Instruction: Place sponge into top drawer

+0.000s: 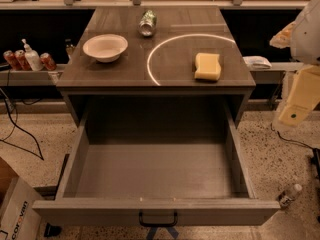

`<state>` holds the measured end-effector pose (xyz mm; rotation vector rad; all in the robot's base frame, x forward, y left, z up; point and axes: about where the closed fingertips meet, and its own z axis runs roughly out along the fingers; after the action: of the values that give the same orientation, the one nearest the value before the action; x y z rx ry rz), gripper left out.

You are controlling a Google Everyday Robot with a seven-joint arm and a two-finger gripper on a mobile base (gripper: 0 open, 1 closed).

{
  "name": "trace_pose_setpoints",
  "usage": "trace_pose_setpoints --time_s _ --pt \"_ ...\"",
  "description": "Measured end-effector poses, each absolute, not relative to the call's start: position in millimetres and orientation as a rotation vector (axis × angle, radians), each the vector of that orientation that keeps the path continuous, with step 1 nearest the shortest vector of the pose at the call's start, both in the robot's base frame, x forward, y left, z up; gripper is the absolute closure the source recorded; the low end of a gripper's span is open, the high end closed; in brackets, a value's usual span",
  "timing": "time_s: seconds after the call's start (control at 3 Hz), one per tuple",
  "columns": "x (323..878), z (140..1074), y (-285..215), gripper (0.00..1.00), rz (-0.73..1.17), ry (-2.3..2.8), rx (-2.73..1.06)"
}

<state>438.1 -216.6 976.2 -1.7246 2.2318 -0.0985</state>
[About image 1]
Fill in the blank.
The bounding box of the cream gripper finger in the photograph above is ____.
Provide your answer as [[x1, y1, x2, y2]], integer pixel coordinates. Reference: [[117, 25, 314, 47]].
[[278, 65, 320, 127], [269, 22, 295, 49]]

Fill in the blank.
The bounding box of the yellow sponge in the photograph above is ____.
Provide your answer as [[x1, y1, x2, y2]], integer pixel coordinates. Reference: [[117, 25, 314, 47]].
[[194, 53, 221, 81]]

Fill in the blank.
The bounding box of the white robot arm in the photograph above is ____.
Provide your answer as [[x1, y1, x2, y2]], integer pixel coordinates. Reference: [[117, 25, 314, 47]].
[[270, 0, 320, 127]]

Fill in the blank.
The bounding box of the open grey top drawer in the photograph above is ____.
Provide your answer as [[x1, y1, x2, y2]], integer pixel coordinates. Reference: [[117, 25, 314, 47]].
[[33, 96, 279, 226]]

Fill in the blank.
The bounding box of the grey cabinet with counter top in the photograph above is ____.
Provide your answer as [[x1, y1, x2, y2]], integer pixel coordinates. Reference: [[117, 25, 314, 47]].
[[57, 6, 255, 123]]

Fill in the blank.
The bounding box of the white folded cloth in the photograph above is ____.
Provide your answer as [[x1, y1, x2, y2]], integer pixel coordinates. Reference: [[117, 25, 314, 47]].
[[243, 56, 272, 69]]

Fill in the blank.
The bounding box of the clear plastic water bottle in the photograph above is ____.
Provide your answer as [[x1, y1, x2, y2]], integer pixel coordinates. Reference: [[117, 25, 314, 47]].
[[278, 184, 303, 208]]

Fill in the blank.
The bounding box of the green soda can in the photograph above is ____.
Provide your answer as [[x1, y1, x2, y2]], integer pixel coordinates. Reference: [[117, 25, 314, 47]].
[[138, 10, 157, 37]]

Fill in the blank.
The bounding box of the white bowl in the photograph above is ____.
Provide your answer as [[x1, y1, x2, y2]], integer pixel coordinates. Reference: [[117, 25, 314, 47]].
[[83, 34, 128, 63]]

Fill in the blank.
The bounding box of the small dark glass bottle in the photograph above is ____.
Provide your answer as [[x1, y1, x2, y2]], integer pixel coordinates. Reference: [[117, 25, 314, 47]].
[[65, 39, 75, 58]]

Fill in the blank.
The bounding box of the white pump bottle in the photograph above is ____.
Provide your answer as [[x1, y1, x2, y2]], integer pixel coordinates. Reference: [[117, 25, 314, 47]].
[[22, 39, 43, 71]]

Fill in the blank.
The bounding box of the grey side shelf left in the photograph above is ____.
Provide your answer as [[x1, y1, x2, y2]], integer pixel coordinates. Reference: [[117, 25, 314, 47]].
[[0, 64, 65, 87]]

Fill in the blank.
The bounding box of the white cardboard box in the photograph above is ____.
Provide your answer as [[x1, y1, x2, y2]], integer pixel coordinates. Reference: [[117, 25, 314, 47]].
[[0, 158, 41, 240]]

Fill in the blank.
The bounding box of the black floor cable right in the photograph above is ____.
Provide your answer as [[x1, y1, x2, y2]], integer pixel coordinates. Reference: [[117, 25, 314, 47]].
[[270, 123, 316, 150]]

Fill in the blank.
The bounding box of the black floor cable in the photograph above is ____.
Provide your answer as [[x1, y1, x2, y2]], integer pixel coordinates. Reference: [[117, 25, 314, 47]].
[[0, 87, 45, 161], [270, 123, 316, 150]]

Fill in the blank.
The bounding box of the black drawer handle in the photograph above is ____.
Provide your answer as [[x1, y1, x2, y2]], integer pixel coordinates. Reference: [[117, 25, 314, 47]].
[[138, 211, 178, 227]]

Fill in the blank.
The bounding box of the black floor cable left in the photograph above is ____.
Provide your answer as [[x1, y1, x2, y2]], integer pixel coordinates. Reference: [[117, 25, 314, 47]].
[[0, 87, 45, 161]]

